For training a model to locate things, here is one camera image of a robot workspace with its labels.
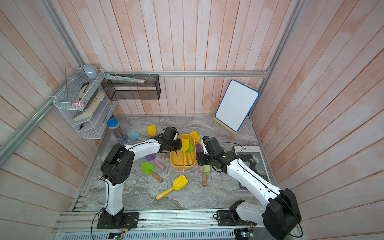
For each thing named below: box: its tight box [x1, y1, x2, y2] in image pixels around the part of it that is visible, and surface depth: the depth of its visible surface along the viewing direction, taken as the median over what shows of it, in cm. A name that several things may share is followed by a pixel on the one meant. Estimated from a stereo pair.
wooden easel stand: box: [212, 117, 238, 142], surface depth 105 cm
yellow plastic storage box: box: [170, 134, 197, 170], surface depth 93 cm
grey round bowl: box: [82, 64, 98, 81], surface depth 84 cm
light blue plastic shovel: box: [127, 131, 141, 141], surface depth 110 cm
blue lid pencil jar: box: [106, 118, 128, 144], surface depth 97 cm
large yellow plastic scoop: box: [155, 174, 189, 201], surface depth 87 cm
